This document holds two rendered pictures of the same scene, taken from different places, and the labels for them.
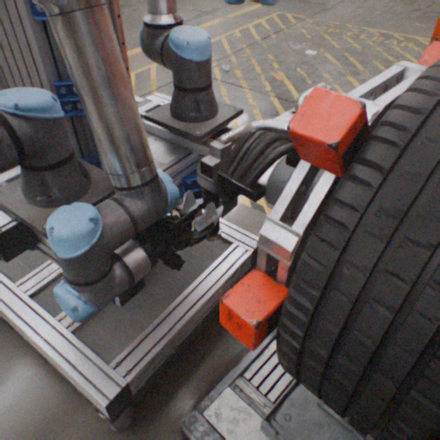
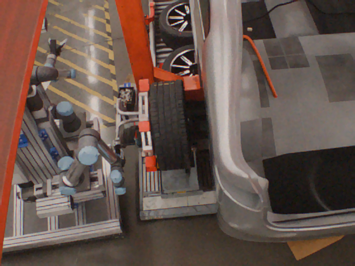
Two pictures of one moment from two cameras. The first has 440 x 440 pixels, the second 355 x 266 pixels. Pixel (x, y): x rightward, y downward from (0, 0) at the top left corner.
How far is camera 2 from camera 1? 2.42 m
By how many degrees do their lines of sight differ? 29
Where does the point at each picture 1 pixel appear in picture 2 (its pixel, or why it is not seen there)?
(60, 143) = not seen: hidden behind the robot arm
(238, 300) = (148, 164)
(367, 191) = (158, 133)
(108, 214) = (117, 169)
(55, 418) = (103, 252)
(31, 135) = not seen: hidden behind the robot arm
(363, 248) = (163, 142)
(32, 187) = not seen: hidden behind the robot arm
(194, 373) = (128, 205)
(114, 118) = (109, 152)
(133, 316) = (97, 204)
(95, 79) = (105, 148)
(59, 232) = (117, 177)
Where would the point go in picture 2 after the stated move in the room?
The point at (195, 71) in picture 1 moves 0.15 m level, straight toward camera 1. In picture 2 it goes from (72, 116) to (85, 125)
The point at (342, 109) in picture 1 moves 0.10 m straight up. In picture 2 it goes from (146, 123) to (144, 114)
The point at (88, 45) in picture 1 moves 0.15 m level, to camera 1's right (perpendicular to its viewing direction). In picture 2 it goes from (103, 145) to (120, 130)
